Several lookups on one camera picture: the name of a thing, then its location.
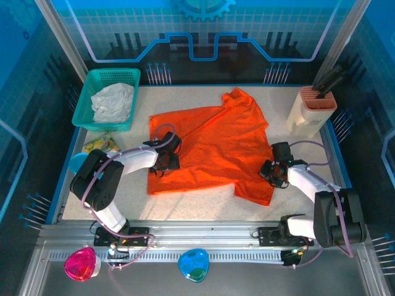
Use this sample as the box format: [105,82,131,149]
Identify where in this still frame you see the teal plastic basket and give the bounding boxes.
[71,67,141,133]

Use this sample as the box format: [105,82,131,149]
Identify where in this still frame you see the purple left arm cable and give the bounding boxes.
[80,123,176,271]

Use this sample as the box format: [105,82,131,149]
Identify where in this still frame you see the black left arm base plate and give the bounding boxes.
[93,226,151,247]

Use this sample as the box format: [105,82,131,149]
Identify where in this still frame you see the aluminium front rail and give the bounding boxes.
[36,219,371,263]

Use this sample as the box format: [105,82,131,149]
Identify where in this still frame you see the orange t-shirt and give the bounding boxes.
[147,88,275,207]

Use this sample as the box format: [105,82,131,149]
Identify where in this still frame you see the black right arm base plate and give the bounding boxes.
[257,226,314,247]

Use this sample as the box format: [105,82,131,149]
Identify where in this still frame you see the white t-shirt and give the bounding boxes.
[91,82,136,123]

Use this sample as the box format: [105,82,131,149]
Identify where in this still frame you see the small left connector board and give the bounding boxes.
[107,242,130,260]

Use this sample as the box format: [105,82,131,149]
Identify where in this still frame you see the aluminium frame post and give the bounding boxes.
[33,0,89,83]
[313,0,373,86]

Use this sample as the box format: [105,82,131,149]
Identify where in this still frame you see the yellow green snack packet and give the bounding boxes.
[82,132,121,154]

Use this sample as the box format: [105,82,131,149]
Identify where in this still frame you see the black right connector box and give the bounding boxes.
[280,249,302,268]

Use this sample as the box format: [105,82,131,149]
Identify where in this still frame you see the blue plastic cup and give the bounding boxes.
[69,152,104,180]

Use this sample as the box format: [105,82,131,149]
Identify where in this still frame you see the blue dome button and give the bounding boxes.
[177,248,210,284]

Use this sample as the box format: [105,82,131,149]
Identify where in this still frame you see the pink dome button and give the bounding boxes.
[64,246,102,282]

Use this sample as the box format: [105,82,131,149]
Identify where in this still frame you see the black knife handle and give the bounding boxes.
[312,64,344,89]
[317,75,346,99]

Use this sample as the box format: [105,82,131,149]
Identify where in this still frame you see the cream knife block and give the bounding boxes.
[286,85,338,138]

